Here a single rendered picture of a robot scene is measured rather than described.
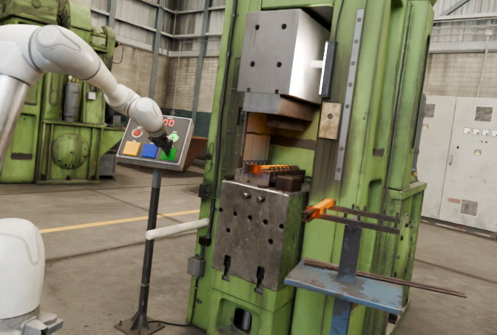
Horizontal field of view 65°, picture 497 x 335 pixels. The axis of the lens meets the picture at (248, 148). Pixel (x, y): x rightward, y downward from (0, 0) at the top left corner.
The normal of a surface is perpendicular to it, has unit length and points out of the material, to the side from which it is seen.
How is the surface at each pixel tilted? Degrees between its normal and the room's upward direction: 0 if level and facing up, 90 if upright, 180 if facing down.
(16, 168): 90
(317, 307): 90
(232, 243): 90
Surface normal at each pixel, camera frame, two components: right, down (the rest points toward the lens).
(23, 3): 0.70, 0.13
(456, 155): -0.60, -0.04
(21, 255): 0.78, -0.13
